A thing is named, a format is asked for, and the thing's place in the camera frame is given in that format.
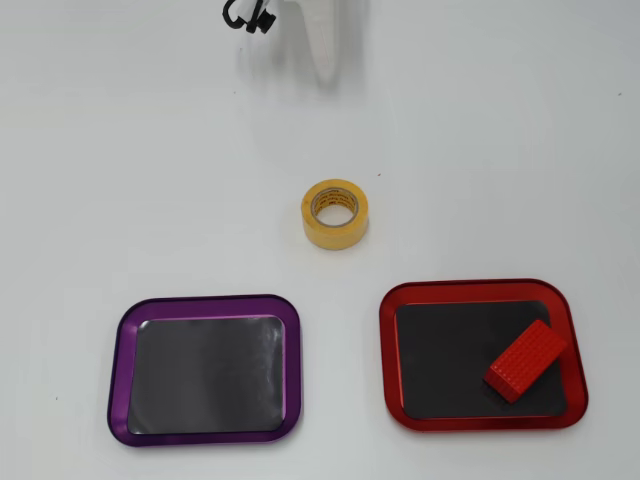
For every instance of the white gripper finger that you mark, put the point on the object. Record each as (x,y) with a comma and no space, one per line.
(300,25)
(332,45)

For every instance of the red studded block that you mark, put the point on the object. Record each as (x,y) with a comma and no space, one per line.
(525,360)

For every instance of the yellow masking tape roll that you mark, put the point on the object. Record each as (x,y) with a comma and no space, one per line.
(335,235)

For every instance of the red metal tray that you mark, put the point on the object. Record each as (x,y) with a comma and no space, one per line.
(440,360)

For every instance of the purple metal tray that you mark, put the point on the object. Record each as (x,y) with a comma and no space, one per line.
(205,375)

